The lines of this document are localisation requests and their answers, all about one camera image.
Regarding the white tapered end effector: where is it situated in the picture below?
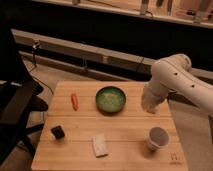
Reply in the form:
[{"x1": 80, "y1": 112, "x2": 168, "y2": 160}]
[{"x1": 141, "y1": 92, "x2": 164, "y2": 114}]

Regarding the black eraser block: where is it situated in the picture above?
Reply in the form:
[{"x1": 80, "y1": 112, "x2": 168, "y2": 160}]
[{"x1": 51, "y1": 125, "x2": 65, "y2": 139}]

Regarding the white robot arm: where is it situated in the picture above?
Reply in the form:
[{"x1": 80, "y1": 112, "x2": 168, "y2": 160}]
[{"x1": 141, "y1": 54, "x2": 213, "y2": 118}]

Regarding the white paper cup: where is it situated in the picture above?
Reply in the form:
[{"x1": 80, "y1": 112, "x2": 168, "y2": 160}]
[{"x1": 147, "y1": 127, "x2": 170, "y2": 151}]

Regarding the green bowl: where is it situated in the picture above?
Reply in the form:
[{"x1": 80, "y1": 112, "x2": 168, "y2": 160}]
[{"x1": 95, "y1": 86, "x2": 126, "y2": 113}]

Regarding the wooden board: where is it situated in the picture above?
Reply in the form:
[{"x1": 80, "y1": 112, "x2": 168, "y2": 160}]
[{"x1": 32, "y1": 81, "x2": 188, "y2": 171}]

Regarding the white sponge block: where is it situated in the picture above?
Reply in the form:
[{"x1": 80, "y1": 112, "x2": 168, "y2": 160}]
[{"x1": 92, "y1": 134, "x2": 108, "y2": 157}]

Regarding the orange carrot toy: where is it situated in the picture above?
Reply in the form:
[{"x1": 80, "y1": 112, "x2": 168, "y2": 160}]
[{"x1": 71, "y1": 93, "x2": 78, "y2": 111}]

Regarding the black chair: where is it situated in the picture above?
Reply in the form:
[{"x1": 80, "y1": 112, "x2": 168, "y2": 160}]
[{"x1": 0, "y1": 19, "x2": 48, "y2": 165}]

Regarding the black cable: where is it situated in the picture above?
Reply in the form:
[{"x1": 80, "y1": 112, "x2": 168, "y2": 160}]
[{"x1": 20, "y1": 42, "x2": 55, "y2": 96}]

